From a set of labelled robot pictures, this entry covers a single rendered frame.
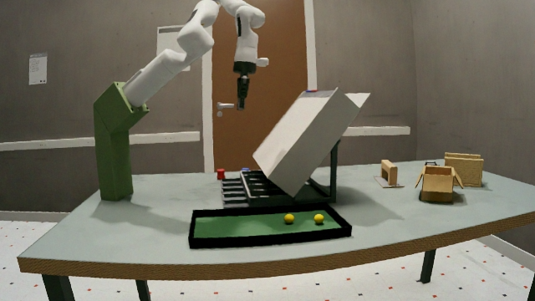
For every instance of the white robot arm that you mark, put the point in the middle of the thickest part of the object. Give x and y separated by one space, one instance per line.
196 42

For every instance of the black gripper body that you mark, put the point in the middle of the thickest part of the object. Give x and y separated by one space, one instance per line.
244 68

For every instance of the red plug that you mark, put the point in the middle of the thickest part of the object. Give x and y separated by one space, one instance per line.
220 174

